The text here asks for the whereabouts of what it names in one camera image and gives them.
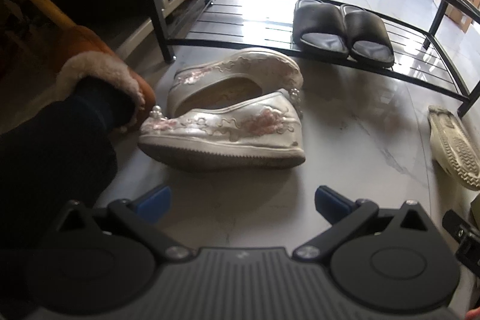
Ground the black slide slipper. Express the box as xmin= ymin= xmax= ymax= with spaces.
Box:
xmin=340 ymin=4 xmax=395 ymax=67
xmin=292 ymin=0 xmax=349 ymax=60

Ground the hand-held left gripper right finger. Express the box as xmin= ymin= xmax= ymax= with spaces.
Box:
xmin=292 ymin=186 xmax=438 ymax=261

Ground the beige rubber-soled shoe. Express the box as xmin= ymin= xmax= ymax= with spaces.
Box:
xmin=427 ymin=104 xmax=480 ymax=191

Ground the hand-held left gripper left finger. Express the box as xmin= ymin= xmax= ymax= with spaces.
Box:
xmin=49 ymin=185 xmax=192 ymax=263

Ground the brown fur-lined slipper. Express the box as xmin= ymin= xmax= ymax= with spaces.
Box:
xmin=45 ymin=24 xmax=156 ymax=135

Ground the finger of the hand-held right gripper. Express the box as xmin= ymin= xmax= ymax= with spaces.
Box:
xmin=442 ymin=209 xmax=480 ymax=268

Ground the white embroidered shoe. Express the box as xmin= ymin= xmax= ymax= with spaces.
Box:
xmin=167 ymin=47 xmax=304 ymax=118
xmin=137 ymin=89 xmax=306 ymax=171

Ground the brown cardboard box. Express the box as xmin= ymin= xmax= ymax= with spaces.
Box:
xmin=444 ymin=0 xmax=474 ymax=34

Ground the person's dark trouser leg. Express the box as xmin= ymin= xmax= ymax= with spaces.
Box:
xmin=0 ymin=74 xmax=136 ymax=268

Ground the black metal shoe rack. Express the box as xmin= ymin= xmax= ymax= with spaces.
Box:
xmin=142 ymin=0 xmax=480 ymax=118

